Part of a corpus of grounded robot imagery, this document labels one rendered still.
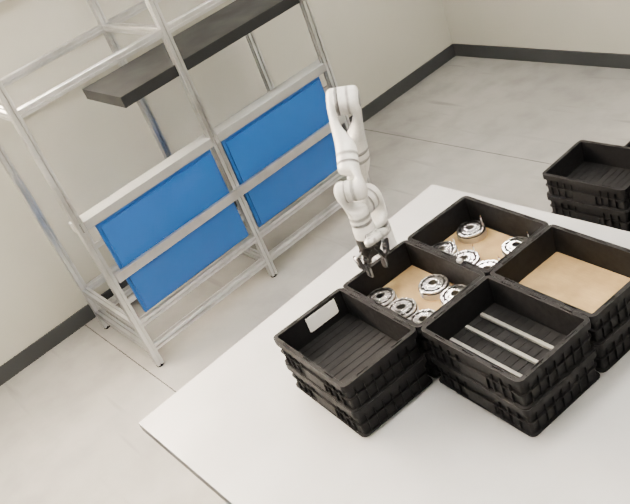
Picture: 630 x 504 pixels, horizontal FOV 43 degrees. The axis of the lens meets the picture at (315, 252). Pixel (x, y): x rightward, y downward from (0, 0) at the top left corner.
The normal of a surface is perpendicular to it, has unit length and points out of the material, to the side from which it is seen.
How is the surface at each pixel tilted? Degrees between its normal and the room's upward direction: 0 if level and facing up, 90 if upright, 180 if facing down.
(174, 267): 90
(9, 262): 90
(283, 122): 90
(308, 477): 0
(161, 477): 0
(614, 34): 90
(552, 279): 0
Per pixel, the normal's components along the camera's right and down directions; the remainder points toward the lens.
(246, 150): 0.62, 0.24
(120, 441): -0.33, -0.79
